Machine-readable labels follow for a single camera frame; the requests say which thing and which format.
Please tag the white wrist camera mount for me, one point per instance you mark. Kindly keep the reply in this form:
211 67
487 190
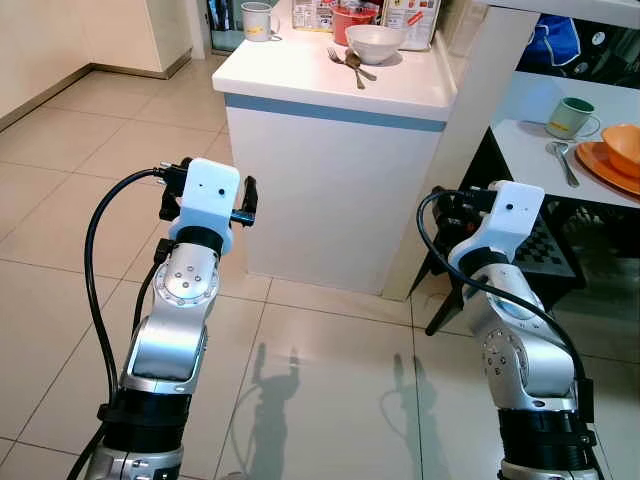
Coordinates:
510 225
205 195

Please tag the blue bag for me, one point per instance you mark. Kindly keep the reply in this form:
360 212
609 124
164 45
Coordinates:
552 45

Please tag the green mug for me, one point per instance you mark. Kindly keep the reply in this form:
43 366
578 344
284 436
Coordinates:
568 120

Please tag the large white printed carton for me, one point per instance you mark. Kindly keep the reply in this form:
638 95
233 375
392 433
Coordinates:
412 15

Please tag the dark metal spoon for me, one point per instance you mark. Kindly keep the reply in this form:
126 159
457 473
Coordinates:
352 60

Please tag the black shelf unit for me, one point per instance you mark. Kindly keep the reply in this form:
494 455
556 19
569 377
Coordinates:
610 60

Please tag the white kitchen island counter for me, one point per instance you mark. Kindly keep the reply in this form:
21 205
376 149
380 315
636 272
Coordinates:
330 190

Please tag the orange bowl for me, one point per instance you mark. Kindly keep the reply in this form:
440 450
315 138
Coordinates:
625 145

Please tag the white printed mug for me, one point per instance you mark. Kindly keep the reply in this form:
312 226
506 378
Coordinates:
258 20

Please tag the red container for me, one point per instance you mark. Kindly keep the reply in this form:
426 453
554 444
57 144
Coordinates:
350 20

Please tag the orange plate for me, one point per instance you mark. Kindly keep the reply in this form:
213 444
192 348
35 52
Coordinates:
600 165

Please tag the white bowl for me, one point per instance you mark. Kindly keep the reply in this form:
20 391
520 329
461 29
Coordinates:
375 40

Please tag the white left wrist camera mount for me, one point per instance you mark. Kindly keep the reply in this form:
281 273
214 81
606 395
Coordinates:
205 195

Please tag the silver metal fork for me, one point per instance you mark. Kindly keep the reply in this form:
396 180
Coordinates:
335 56

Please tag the silver metal spoon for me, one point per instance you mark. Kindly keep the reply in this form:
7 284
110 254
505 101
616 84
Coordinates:
557 149

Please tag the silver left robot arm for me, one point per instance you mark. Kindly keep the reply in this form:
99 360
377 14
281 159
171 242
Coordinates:
170 340

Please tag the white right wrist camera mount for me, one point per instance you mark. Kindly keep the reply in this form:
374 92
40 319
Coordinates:
510 225

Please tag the small printed carton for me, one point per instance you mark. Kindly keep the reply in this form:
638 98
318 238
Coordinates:
312 12

